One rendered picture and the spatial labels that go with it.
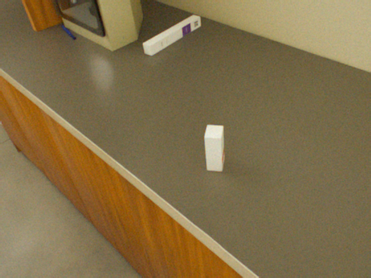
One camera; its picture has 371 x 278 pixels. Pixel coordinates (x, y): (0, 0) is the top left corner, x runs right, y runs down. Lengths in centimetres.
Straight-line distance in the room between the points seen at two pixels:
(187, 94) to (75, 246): 113
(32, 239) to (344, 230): 159
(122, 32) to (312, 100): 68
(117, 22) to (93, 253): 110
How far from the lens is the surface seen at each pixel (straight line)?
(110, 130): 89
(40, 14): 150
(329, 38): 115
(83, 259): 182
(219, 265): 80
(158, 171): 76
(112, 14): 120
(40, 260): 191
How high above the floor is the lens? 151
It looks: 39 degrees down
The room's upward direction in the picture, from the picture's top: 3 degrees counter-clockwise
